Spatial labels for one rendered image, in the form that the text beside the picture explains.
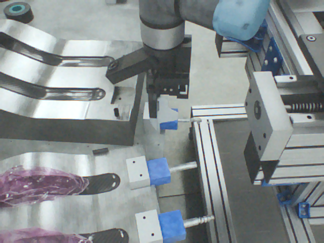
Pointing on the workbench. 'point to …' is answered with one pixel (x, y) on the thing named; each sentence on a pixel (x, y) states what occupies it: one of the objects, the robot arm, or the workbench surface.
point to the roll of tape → (19, 12)
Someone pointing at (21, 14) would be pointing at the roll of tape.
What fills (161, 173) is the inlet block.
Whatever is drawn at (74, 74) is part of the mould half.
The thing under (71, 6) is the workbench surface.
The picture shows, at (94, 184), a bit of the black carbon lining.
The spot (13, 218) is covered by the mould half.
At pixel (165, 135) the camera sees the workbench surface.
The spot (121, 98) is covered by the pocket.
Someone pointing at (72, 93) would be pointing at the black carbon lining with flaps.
